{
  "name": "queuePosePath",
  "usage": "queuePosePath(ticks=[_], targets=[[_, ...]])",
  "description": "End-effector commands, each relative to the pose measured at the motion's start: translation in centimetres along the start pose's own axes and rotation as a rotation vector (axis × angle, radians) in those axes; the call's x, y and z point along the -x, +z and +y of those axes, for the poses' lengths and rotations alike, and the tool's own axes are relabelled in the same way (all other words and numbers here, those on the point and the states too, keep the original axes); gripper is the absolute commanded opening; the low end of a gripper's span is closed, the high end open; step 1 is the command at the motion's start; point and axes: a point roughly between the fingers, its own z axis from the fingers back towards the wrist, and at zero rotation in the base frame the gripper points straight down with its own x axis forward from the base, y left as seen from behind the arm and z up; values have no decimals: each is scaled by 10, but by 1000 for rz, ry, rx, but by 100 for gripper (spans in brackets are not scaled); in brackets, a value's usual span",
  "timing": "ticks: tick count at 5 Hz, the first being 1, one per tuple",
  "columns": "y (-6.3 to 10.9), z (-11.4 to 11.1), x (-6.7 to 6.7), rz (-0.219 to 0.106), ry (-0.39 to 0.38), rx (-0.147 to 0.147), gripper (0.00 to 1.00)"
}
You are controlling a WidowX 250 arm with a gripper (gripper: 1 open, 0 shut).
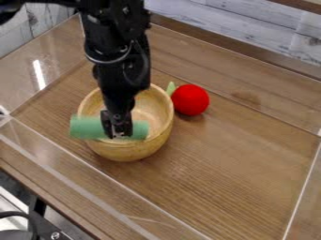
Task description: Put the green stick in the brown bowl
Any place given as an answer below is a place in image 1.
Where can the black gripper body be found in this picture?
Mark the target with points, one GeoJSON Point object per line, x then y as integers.
{"type": "Point", "coordinates": [122, 79]}

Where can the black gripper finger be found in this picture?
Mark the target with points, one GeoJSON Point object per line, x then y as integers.
{"type": "Point", "coordinates": [123, 124]}
{"type": "Point", "coordinates": [105, 123]}

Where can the green rectangular block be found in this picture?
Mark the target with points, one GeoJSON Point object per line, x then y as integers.
{"type": "Point", "coordinates": [85, 128]}

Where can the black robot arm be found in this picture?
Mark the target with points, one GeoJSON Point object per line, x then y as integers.
{"type": "Point", "coordinates": [118, 49]}

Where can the brown wooden bowl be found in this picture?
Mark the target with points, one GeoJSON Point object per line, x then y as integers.
{"type": "Point", "coordinates": [152, 115]}

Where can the small green object behind bowl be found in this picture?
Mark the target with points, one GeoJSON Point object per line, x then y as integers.
{"type": "Point", "coordinates": [170, 88]}

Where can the red ball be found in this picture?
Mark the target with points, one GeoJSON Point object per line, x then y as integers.
{"type": "Point", "coordinates": [190, 99]}

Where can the clear acrylic tray wall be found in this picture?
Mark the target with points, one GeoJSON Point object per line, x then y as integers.
{"type": "Point", "coordinates": [41, 158]}

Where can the black table leg bracket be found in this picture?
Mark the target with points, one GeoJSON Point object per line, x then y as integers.
{"type": "Point", "coordinates": [47, 230]}

